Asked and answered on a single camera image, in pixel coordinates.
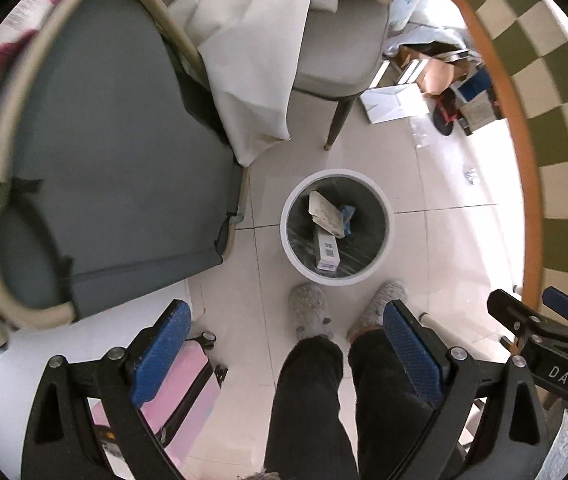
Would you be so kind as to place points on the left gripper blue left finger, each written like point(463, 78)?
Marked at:
point(154, 349)

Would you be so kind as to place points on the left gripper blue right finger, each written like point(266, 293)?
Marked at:
point(420, 365)

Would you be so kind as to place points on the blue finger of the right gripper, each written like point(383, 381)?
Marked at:
point(556, 300)

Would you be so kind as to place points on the white Doctor toothpaste box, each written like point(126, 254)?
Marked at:
point(326, 251)

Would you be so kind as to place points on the white blue medicine box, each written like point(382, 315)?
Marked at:
point(325, 214)

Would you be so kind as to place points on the blue snack wrapper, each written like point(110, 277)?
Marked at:
point(347, 212)

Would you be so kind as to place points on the white round trash bin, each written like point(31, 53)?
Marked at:
point(373, 227)

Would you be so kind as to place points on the pink suitcase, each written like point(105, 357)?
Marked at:
point(186, 398)

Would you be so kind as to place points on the right grey slipper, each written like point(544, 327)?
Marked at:
point(372, 316)

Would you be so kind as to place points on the grey slipper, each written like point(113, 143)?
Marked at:
point(308, 311)
point(372, 316)

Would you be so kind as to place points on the left grey slipper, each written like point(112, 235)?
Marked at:
point(308, 311)

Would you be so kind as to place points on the checkered green tablecloth table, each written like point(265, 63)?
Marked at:
point(525, 47)

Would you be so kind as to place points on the white open box on floor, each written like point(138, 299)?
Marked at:
point(386, 104)

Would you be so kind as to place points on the white cloth on chair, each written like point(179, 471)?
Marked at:
point(250, 50)

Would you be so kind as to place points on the grey dining chair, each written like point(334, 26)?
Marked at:
point(340, 55)

